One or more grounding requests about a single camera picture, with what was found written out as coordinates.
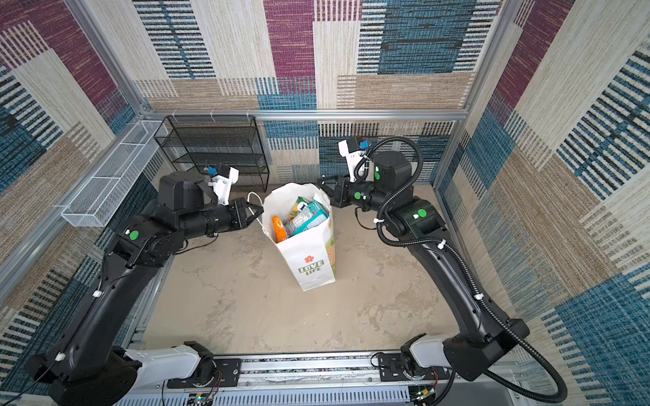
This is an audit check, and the teal tissue pack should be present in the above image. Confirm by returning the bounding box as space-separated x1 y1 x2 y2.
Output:
285 201 329 237

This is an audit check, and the orange snack bag back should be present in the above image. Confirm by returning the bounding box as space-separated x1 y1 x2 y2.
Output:
272 216 289 243

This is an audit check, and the white illustrated paper bag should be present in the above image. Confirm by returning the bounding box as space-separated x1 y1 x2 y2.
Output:
260 183 335 291

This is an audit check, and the yellow Fox's candy bag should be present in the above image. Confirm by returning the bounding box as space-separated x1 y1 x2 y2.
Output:
289 197 311 219

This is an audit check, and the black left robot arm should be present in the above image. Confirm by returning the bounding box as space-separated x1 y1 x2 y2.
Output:
25 171 263 405

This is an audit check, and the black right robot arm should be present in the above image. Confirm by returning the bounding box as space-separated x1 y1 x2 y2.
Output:
319 151 529 381

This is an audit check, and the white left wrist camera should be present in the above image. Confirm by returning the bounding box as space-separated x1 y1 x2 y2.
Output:
205 163 240 206

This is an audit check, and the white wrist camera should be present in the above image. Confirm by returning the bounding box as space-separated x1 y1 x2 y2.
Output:
338 136 370 182
205 163 240 206

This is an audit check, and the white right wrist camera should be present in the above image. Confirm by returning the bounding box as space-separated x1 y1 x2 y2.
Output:
338 136 370 182

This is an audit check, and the black wire shelf rack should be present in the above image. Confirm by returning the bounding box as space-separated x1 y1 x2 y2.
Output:
154 115 270 191

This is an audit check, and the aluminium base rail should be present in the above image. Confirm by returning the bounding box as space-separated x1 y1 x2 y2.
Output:
118 350 528 405

